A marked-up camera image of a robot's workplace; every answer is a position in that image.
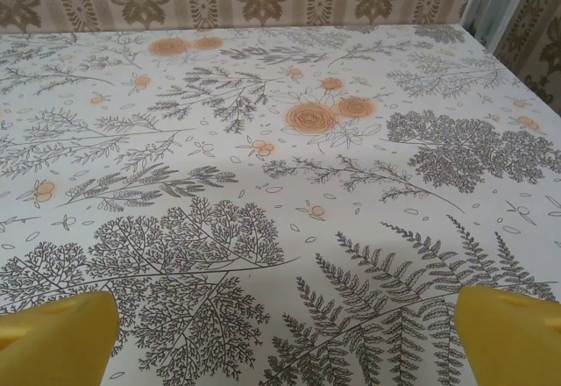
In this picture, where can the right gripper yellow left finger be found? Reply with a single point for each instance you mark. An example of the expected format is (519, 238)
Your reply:
(57, 342)

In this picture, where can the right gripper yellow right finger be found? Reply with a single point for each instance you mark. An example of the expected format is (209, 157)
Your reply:
(513, 342)

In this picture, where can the floral printed tablecloth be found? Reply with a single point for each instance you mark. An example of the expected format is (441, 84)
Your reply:
(280, 162)

